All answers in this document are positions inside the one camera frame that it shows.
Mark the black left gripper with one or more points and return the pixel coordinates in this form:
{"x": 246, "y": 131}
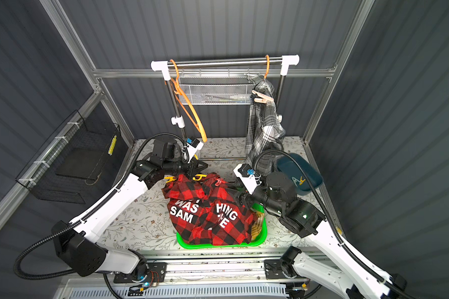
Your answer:
{"x": 189, "y": 166}

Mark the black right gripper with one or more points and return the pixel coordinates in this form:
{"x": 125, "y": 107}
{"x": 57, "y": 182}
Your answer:
{"x": 248, "y": 198}

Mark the yellow plastic hanger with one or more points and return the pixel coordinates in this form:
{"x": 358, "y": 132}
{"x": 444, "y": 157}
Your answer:
{"x": 199, "y": 177}

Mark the red clothespin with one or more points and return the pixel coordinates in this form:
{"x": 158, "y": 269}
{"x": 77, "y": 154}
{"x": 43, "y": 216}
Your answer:
{"x": 219, "y": 182}

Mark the small yellow clothespin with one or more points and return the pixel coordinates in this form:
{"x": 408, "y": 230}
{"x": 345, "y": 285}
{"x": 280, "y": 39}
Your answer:
{"x": 170, "y": 178}

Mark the yellow plaid long-sleeve shirt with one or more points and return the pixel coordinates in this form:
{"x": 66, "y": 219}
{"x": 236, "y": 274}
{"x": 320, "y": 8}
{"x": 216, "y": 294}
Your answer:
{"x": 257, "y": 226}

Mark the red black plaid shirt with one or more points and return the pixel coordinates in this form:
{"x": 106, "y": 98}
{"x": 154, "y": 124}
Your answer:
{"x": 205, "y": 214}

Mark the light blue clothespin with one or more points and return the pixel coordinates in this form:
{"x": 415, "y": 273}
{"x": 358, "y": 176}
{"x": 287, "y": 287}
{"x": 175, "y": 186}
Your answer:
{"x": 296, "y": 181}

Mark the orange plastic hanger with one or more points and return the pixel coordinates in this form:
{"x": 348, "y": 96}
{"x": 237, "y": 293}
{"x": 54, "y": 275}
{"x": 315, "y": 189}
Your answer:
{"x": 191, "y": 112}

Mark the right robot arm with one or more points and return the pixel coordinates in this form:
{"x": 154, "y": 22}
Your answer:
{"x": 354, "y": 276}

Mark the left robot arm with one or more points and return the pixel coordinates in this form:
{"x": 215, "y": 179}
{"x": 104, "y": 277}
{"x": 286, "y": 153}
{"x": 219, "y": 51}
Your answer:
{"x": 77, "y": 242}

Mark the grey plaid long-sleeve shirt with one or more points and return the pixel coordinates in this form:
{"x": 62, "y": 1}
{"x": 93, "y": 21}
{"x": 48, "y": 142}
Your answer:
{"x": 264, "y": 132}

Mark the brown orange hanger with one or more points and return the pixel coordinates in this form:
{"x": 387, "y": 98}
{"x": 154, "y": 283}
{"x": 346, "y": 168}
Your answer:
{"x": 268, "y": 62}

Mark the green perforated plastic tray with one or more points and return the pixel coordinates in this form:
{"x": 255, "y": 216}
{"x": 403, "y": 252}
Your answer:
{"x": 261, "y": 237}

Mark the dark teal plastic bin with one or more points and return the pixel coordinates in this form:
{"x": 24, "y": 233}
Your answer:
{"x": 286, "y": 166}

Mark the floral table mat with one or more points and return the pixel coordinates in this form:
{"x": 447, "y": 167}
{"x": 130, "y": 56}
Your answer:
{"x": 145, "y": 225}

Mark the pink clothespin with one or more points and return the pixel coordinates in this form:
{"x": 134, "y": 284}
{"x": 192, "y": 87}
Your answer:
{"x": 262, "y": 98}

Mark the steel clothes rack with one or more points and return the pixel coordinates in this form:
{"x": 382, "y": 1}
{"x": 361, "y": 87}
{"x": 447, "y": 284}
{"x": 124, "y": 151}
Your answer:
{"x": 218, "y": 68}

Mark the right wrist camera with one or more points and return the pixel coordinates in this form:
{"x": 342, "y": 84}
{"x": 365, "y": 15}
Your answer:
{"x": 247, "y": 176}

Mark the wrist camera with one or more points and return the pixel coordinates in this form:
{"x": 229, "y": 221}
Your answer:
{"x": 193, "y": 145}
{"x": 247, "y": 176}

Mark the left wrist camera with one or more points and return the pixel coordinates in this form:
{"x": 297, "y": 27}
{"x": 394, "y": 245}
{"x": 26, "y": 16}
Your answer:
{"x": 193, "y": 145}

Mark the white mesh wire basket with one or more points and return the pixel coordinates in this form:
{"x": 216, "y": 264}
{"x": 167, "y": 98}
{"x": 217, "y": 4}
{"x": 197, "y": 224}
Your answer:
{"x": 217, "y": 90}

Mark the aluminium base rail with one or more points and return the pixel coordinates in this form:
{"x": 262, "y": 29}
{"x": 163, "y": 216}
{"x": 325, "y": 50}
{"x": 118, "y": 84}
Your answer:
{"x": 227, "y": 273}

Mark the black wire wall basket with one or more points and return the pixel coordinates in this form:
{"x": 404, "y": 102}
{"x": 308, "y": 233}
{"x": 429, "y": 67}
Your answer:
{"x": 70, "y": 167}

